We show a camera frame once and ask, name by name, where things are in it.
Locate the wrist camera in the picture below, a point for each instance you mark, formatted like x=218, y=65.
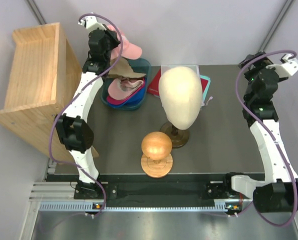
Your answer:
x=90, y=23
x=287, y=68

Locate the dark wooden stand base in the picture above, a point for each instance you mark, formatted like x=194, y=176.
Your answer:
x=178, y=137

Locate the cream mannequin head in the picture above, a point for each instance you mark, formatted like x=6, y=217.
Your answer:
x=181, y=94

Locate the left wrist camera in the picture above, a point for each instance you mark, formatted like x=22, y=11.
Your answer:
x=90, y=23

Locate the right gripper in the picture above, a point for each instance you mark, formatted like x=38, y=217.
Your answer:
x=250, y=58

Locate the aluminium corner post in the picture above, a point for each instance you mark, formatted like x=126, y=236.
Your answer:
x=274, y=27
x=32, y=5

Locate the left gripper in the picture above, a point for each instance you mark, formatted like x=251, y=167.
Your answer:
x=110, y=34

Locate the khaki cap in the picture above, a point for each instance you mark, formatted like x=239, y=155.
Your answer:
x=123, y=70

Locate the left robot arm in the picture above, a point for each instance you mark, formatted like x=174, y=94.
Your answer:
x=71, y=126

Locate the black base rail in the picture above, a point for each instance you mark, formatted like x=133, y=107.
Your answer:
x=164, y=188

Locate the left aluminium corner post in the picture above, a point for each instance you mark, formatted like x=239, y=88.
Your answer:
x=32, y=5

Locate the teal folder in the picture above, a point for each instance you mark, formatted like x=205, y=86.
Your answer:
x=205, y=83

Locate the blue cap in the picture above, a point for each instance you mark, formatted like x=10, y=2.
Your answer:
x=135, y=98

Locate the teal plastic bin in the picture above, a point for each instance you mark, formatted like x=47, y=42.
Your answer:
x=140, y=65

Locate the magenta cap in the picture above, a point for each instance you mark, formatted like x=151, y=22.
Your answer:
x=114, y=102

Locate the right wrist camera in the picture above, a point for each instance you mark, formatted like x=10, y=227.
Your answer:
x=287, y=68

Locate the grey cable duct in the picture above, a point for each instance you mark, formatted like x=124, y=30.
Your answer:
x=58, y=206

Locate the wooden shelf box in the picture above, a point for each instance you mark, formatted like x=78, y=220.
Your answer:
x=44, y=76

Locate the round wooden hat stand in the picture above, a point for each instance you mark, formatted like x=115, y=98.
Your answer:
x=156, y=160

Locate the pink cap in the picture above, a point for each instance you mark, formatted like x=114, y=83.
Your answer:
x=121, y=89
x=129, y=50

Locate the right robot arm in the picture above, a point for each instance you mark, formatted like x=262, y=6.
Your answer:
x=278, y=192

